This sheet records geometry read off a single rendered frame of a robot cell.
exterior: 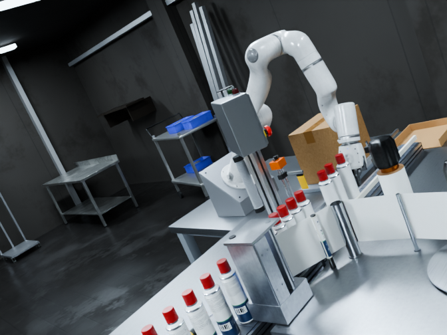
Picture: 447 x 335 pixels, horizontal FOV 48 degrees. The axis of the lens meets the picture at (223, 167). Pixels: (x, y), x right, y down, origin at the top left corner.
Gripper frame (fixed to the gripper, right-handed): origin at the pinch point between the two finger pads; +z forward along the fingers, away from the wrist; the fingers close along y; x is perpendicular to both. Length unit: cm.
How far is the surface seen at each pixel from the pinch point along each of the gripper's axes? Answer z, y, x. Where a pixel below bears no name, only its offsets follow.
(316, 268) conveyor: 24.7, 5.6, -41.9
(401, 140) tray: -14, -13, 70
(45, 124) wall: -141, -679, 199
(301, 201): 2.1, 1.3, -38.7
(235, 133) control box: -23, -4, -60
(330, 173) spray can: -5.4, 0.7, -18.1
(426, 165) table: -1.2, 13.2, 36.3
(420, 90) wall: -56, -74, 246
